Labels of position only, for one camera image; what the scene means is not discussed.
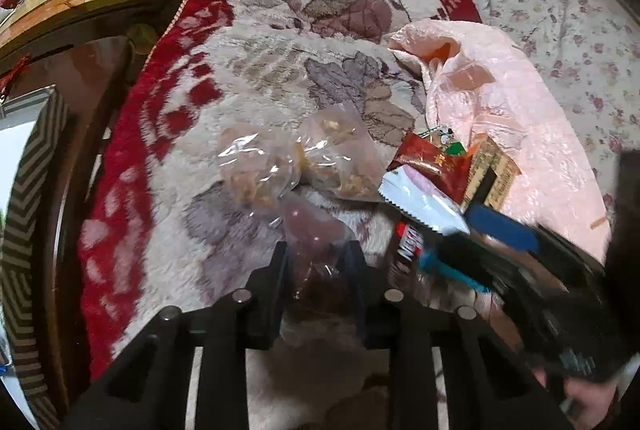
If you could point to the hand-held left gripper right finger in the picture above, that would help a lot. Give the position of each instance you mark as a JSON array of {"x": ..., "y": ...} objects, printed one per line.
[{"x": 362, "y": 310}]

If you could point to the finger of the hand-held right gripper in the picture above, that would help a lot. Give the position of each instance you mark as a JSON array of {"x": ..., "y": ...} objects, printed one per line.
[
  {"x": 502, "y": 225},
  {"x": 475, "y": 260}
]

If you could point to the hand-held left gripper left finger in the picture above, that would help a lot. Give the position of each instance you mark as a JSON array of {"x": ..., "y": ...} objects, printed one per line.
[{"x": 272, "y": 295}]

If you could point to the light blue snack packet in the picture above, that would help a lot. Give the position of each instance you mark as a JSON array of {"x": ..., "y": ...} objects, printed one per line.
[{"x": 432, "y": 261}]

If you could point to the clear bag of red dates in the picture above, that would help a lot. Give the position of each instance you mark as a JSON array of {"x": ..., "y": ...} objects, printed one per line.
[{"x": 315, "y": 250}]

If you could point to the white snack packet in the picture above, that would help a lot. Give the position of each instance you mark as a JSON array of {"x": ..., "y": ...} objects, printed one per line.
[{"x": 425, "y": 205}]

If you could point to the red snack packet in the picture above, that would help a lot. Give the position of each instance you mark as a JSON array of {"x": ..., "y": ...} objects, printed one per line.
[{"x": 430, "y": 162}]

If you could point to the clear bag of walnuts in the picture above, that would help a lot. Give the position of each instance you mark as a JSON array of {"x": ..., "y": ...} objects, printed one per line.
[{"x": 255, "y": 175}]

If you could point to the person's right hand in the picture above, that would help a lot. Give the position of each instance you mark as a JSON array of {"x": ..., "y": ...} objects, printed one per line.
[{"x": 590, "y": 405}]

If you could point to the beige snack packet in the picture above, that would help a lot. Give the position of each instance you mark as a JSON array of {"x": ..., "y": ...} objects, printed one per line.
[{"x": 500, "y": 175}]

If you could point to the dark chocolate bar wrapper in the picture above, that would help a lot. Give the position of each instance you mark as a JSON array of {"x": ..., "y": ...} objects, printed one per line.
[{"x": 405, "y": 255}]

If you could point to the green black snack packet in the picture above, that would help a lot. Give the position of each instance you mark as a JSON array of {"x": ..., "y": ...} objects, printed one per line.
[{"x": 452, "y": 147}]

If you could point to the pink plastic bag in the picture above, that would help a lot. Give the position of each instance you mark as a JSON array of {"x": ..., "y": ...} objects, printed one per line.
[{"x": 525, "y": 110}]

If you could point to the floral white pillow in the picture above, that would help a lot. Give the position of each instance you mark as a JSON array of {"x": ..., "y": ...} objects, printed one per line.
[{"x": 575, "y": 25}]

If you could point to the floral fleece blanket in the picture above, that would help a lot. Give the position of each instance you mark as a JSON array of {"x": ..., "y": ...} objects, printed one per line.
[{"x": 300, "y": 75}]

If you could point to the dark wooden chair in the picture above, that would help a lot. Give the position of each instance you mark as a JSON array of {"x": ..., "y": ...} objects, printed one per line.
[{"x": 80, "y": 120}]

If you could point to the red paper ornament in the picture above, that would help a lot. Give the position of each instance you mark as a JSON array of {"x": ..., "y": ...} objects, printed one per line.
[{"x": 14, "y": 71}]

